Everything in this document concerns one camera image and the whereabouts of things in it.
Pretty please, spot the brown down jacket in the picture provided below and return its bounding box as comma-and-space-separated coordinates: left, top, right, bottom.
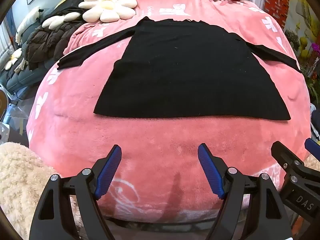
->
25, 21, 84, 71

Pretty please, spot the large white daisy pillow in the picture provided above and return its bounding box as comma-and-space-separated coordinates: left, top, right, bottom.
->
78, 0, 138, 23

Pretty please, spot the cream fluffy blanket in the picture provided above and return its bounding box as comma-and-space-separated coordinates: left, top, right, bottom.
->
0, 142, 83, 240

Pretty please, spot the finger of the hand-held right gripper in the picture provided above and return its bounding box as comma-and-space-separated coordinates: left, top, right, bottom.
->
304, 138, 320, 161
271, 141, 305, 182

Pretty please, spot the black cloth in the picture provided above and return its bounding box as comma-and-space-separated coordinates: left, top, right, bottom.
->
44, 1, 87, 20

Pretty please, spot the black long-sleeved sweater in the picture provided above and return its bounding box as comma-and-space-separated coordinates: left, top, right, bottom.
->
57, 16, 302, 121

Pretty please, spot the pink plush blanket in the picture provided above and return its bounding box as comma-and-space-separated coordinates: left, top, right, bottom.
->
26, 0, 313, 224

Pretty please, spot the small white daisy pillow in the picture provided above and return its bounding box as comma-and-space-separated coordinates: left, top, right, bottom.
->
4, 49, 23, 71

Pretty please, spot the white plush toy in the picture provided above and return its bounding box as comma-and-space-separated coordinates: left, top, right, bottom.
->
15, 6, 43, 44

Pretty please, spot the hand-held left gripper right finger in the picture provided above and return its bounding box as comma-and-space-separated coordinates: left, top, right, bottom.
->
197, 143, 293, 240

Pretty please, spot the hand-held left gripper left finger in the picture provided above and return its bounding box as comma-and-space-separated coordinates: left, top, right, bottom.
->
29, 144, 122, 240

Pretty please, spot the grey-blue sofa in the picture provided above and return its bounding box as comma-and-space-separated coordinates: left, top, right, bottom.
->
0, 42, 50, 94

